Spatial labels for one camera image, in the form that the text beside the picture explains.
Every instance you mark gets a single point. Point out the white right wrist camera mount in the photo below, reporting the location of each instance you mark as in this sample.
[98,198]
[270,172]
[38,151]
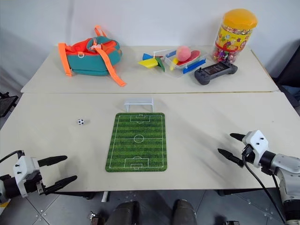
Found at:
[256,140]

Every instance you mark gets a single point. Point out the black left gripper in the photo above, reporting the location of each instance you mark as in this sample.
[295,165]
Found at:
[32,181]

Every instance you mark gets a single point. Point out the blue paper triangle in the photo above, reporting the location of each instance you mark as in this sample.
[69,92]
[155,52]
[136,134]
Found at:
[147,56]

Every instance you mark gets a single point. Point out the white table leg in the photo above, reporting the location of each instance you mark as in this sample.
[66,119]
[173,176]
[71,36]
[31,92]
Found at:
[105,196]

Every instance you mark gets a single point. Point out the red toy watermelon slice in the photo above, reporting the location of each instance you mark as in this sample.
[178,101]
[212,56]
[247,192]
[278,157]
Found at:
[194,56]

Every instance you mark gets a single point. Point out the dark chair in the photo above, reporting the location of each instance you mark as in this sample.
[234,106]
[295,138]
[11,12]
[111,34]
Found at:
[289,70]

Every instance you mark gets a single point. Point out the grey handheld game console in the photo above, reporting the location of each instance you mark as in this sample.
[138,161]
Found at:
[214,71]

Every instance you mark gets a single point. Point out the yellow folded paper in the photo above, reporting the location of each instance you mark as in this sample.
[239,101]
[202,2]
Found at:
[148,62]

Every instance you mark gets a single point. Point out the green soccer field mat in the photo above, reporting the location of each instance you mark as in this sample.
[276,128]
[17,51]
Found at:
[137,143]

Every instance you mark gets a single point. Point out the candy jar with orange lid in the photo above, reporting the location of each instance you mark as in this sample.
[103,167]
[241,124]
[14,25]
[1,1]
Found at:
[234,35]

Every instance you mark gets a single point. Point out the black stand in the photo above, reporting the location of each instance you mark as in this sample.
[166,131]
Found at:
[5,103]

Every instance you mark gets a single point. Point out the white stick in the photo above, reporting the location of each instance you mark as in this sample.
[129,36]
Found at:
[164,51]

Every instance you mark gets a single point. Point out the green paper piece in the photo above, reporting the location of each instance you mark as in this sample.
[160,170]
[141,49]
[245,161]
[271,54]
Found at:
[161,63]

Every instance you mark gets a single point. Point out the clear plastic box blue clasps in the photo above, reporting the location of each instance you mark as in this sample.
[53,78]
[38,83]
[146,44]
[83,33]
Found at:
[187,68]

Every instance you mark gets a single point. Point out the teal orange backpack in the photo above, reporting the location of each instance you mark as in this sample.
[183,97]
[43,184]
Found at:
[91,58]

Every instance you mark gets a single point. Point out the yellow toy piece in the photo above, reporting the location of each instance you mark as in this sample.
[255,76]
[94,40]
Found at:
[174,63]

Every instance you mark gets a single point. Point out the pink toy peach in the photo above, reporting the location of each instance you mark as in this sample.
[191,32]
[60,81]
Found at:
[184,53]

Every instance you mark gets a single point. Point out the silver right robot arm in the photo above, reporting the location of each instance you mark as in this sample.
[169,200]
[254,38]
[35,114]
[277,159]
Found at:
[288,168]

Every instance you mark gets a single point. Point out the small white goal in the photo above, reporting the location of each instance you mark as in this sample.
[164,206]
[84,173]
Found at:
[138,102]

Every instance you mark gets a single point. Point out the small soccer ball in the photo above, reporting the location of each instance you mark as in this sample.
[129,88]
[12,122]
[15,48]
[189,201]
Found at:
[80,122]

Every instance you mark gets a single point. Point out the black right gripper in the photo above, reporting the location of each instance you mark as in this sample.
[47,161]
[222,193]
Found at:
[249,154]

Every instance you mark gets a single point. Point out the dark rounded shape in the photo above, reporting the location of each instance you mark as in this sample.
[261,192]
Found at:
[184,212]
[126,213]

